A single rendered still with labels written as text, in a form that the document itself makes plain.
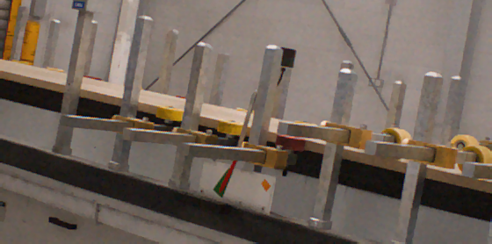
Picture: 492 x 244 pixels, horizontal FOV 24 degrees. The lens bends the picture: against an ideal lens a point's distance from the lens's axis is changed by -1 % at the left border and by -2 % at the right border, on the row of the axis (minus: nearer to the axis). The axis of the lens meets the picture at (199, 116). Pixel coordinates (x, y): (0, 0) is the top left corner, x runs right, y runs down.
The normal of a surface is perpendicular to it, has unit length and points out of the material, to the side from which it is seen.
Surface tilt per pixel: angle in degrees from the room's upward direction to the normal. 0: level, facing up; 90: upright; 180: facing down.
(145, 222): 90
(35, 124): 90
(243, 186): 90
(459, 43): 90
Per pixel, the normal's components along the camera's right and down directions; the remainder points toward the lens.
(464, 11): -0.66, -0.08
